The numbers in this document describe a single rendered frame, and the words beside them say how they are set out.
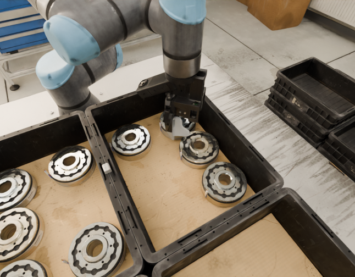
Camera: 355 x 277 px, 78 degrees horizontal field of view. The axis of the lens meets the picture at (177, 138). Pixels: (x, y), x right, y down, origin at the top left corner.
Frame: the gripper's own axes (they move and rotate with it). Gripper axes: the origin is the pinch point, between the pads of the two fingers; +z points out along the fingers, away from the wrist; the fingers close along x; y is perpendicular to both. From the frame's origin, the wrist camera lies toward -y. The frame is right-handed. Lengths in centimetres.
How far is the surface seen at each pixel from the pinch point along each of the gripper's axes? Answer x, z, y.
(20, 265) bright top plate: -40.3, -1.1, -16.6
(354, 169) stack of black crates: 37, 44, 78
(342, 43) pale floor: 247, 85, 122
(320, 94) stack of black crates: 77, 36, 62
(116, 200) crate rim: -25.9, -8.0, -2.7
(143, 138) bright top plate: -6.4, -1.2, -6.2
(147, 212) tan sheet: -23.5, 2.0, 1.3
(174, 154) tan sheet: -6.8, 2.0, 2.4
